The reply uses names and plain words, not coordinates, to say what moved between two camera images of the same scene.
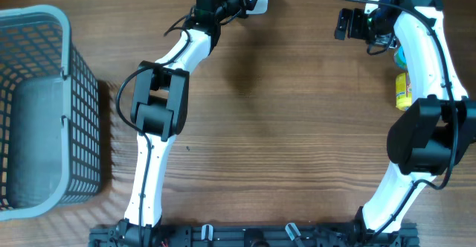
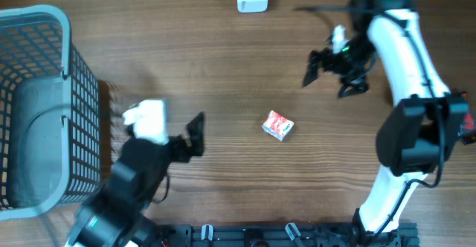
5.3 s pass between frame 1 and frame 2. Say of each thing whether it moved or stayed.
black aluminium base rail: stayed
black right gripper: moved
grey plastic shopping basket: stayed
